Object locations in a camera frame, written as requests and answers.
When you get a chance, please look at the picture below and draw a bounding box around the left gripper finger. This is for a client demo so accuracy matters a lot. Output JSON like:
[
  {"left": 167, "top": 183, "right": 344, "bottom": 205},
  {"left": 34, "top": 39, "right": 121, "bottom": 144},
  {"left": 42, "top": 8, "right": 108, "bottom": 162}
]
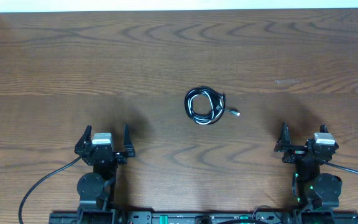
[
  {"left": 124, "top": 124, "right": 135, "bottom": 152},
  {"left": 75, "top": 125, "right": 92, "bottom": 149}
]

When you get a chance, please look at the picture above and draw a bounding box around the black usb cable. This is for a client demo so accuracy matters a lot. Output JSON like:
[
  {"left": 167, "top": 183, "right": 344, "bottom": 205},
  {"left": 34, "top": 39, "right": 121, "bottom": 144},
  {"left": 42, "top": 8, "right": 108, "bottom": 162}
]
[{"left": 184, "top": 86, "right": 241, "bottom": 126}]

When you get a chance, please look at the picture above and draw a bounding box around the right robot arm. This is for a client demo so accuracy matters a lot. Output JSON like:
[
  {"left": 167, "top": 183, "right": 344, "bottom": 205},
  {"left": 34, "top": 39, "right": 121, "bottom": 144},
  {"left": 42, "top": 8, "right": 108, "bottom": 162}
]
[{"left": 274, "top": 123, "right": 342, "bottom": 223}]

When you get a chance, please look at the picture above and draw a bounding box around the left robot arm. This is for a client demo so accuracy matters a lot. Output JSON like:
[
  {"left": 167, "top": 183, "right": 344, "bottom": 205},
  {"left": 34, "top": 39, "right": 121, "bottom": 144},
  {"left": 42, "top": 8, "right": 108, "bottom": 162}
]
[{"left": 75, "top": 124, "right": 135, "bottom": 224}]

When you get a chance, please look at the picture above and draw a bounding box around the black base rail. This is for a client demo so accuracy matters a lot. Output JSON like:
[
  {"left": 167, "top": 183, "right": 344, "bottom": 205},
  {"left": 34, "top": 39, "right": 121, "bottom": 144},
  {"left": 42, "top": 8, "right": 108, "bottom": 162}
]
[{"left": 48, "top": 210, "right": 358, "bottom": 224}]

